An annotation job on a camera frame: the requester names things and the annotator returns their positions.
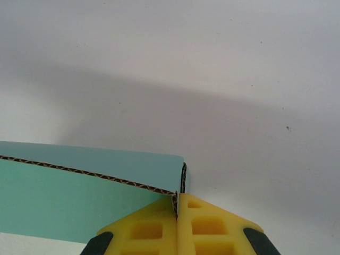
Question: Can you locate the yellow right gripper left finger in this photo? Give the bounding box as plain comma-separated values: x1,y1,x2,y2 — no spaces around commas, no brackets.
83,195,179,255

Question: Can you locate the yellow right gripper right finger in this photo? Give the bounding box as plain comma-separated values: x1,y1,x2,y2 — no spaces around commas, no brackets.
176,193,280,255

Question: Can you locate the teal corrugated cardboard box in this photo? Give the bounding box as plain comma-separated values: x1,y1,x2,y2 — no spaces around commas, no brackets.
0,140,188,244

